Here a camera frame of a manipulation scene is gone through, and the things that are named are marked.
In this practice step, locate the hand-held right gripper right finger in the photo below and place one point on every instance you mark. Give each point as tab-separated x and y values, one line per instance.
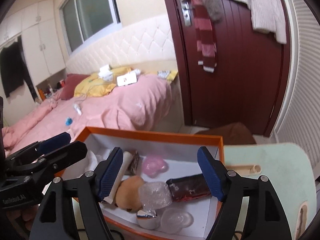
210	175

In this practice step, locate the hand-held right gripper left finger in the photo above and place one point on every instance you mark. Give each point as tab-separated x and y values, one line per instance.
111	175

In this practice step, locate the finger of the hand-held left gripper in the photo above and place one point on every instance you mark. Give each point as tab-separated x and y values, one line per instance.
65	157
55	140

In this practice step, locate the white cream tube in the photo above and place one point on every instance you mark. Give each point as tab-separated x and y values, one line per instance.
126	162

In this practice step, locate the white plastic bag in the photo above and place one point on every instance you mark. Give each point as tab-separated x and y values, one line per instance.
93	161

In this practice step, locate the dark red mahjong tile block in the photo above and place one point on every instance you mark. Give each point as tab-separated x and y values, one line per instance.
190	187

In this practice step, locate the brown plush hamster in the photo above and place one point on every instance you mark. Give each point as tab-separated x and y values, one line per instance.
128	192

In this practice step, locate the pink jelly toy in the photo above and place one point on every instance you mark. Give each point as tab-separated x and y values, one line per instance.
153	166

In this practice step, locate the bubble wrap ball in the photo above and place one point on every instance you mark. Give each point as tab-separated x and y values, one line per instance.
155	195

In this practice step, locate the orange cardboard box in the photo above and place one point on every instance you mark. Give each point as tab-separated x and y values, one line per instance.
150	135

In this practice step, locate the round silver tin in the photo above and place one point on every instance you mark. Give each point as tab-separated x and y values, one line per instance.
147	220

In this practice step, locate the person's left hand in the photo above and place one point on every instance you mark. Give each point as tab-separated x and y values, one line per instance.
25	215

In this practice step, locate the small blue toy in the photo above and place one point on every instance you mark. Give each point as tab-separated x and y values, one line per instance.
69	121

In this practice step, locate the dark red pillow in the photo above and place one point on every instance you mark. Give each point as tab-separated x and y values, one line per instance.
71	86

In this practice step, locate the pink blanket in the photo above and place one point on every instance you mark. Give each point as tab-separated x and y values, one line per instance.
112	110

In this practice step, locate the yellow pillow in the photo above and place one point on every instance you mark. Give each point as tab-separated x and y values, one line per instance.
95	87

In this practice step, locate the black hanging garment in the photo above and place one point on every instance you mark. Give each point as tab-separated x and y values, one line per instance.
12	70

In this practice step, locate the white device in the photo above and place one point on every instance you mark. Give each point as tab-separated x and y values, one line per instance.
105	72

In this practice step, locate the white tablet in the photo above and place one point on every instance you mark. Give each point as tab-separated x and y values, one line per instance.
127	79

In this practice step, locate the white cabinet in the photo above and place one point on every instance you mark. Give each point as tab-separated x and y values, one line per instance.
42	42

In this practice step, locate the dark red wooden door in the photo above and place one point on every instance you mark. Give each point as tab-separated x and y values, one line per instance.
237	80

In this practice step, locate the yellow cloth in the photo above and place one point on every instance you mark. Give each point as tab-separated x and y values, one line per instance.
173	76

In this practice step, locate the cream padded headboard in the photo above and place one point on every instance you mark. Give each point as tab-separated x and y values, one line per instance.
125	45

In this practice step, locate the window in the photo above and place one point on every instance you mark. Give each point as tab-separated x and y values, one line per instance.
90	12

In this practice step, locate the white louvered closet door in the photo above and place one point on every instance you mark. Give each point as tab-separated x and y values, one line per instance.
302	80

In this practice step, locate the red striped scarf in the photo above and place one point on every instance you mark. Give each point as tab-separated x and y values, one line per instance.
205	35

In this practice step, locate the grey fur pompom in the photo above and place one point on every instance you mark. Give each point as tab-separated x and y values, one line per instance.
210	0

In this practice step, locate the white knit sweater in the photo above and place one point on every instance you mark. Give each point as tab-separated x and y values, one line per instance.
265	7

